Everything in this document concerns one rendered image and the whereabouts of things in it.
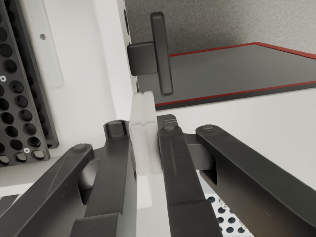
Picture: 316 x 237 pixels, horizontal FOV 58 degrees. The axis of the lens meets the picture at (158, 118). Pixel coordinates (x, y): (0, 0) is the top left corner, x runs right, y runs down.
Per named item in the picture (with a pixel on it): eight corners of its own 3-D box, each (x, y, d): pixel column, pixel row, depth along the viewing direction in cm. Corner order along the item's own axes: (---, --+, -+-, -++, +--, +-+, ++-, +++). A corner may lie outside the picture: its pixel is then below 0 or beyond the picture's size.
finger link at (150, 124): (142, 125, 15) (157, 123, 15) (142, 91, 21) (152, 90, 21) (151, 176, 16) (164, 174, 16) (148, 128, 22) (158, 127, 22)
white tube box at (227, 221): (272, 182, 48) (282, 195, 44) (263, 223, 51) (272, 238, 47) (198, 180, 47) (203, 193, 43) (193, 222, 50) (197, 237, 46)
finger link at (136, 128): (151, 176, 16) (137, 177, 16) (148, 129, 22) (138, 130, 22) (142, 125, 15) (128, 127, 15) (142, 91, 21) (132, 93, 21)
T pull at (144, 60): (162, 11, 25) (163, 10, 24) (172, 93, 27) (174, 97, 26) (122, 17, 25) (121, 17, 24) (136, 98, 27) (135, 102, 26)
